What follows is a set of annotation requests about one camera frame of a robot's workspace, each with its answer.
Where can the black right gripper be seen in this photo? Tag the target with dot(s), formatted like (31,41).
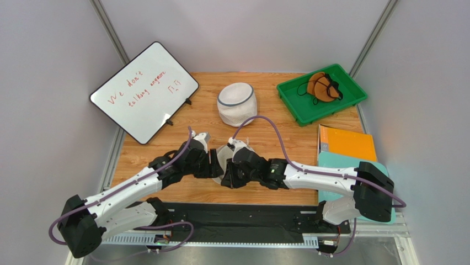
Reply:
(230,174)

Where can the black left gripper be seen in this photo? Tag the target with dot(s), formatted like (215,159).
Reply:
(215,169)

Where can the beige-trimmed white mesh bag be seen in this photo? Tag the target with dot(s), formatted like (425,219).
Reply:
(224,153)

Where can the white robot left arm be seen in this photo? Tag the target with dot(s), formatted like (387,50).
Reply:
(85,223)

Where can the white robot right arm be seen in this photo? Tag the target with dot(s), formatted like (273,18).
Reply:
(365,190)

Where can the blue-trimmed white mesh bag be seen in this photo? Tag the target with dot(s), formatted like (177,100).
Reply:
(236,103)

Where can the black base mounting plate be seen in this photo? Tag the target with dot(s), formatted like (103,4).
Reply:
(239,223)

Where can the green plastic tray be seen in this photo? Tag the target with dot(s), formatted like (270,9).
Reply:
(302,108)

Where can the whiteboard with red writing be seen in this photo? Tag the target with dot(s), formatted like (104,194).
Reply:
(144,95)

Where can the orange clip file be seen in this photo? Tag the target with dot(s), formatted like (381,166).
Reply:
(346,143)

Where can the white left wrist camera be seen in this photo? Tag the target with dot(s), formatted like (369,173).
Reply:
(200,141)

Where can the brown cloth with black strap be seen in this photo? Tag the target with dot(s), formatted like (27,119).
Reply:
(321,87)

